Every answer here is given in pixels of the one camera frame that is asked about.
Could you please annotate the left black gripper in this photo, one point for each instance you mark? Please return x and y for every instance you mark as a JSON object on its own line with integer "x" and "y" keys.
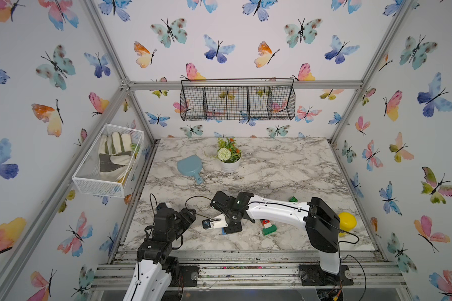
{"x": 186, "y": 219}

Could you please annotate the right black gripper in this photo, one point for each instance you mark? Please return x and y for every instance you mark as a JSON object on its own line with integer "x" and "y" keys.
{"x": 231, "y": 230}

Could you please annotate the green lego base brick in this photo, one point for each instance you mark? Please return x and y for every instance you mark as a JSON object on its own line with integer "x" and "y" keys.
{"x": 268, "y": 231}

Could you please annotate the small green lego brick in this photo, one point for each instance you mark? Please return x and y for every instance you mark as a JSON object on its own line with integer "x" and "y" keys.
{"x": 293, "y": 200}

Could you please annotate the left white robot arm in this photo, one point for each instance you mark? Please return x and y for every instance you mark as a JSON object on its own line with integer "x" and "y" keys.
{"x": 155, "y": 268}

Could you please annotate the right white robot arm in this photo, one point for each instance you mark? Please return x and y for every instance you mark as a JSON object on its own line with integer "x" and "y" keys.
{"x": 320, "y": 222}

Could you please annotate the white plant pot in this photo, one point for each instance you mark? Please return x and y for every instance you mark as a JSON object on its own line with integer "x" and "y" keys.
{"x": 230, "y": 167}

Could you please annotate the artificial green plant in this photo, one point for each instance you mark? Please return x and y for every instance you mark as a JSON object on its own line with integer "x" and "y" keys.
{"x": 228, "y": 152}

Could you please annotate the grey white work glove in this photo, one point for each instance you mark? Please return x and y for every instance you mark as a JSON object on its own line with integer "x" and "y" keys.
{"x": 115, "y": 154}

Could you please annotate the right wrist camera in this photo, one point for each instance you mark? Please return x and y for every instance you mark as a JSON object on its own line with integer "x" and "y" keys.
{"x": 215, "y": 223}

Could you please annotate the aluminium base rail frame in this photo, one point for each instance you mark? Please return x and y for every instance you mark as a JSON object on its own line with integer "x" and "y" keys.
{"x": 255, "y": 269}

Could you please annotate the white wire basket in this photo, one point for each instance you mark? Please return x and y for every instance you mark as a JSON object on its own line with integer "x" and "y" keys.
{"x": 86, "y": 177}

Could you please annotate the black wire wall basket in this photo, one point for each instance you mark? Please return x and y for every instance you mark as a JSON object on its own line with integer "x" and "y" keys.
{"x": 237, "y": 99}

